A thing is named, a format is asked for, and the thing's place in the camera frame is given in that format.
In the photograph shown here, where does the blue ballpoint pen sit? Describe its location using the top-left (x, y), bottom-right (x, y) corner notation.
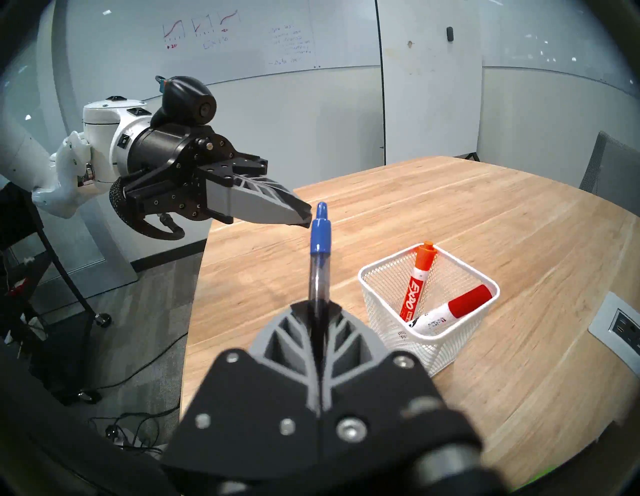
top-left (308, 201), bottom-right (332, 362)

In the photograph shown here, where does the thin black floor cable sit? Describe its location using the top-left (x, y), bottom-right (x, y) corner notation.
top-left (87, 332), bottom-right (188, 453)

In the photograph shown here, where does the written wall whiteboard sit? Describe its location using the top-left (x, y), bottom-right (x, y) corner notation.
top-left (65, 0), bottom-right (381, 98)

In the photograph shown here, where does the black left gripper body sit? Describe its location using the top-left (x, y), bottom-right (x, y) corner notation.
top-left (109, 124), bottom-right (237, 225)

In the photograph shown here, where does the rolling whiteboard on stand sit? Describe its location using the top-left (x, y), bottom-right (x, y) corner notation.
top-left (375, 0), bottom-right (483, 166)

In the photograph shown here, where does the orange cap white marker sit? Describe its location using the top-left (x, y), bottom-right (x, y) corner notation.
top-left (399, 241), bottom-right (438, 323)

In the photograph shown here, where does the grey table power outlet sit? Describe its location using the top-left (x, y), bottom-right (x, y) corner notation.
top-left (587, 291), bottom-right (640, 376)

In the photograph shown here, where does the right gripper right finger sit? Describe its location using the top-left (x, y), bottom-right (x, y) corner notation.
top-left (320, 300), bottom-right (446, 442)

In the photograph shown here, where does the white mesh pen holder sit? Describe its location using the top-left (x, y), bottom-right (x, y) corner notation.
top-left (358, 242), bottom-right (501, 378)

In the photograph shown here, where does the black metal stand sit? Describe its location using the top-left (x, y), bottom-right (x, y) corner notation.
top-left (0, 182), bottom-right (112, 406)

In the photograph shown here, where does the black left gripper cable loop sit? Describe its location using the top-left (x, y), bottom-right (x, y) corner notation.
top-left (109, 177), bottom-right (186, 241)

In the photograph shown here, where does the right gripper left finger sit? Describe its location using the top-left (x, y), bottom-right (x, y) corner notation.
top-left (160, 299), bottom-right (322, 493)

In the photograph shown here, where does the glass wall board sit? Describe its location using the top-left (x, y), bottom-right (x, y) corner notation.
top-left (480, 0), bottom-right (640, 96)

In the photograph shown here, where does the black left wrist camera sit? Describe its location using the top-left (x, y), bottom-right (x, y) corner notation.
top-left (150, 76), bottom-right (217, 128)

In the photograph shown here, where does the red cap dotted marker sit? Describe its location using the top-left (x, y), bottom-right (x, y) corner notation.
top-left (407, 284), bottom-right (494, 336)

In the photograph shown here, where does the wide grey mesh chair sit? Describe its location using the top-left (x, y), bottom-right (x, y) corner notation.
top-left (579, 131), bottom-right (640, 216)

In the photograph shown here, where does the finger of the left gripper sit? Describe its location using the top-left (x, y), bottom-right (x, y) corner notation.
top-left (196, 155), bottom-right (269, 187)
top-left (205, 172), bottom-right (313, 229)

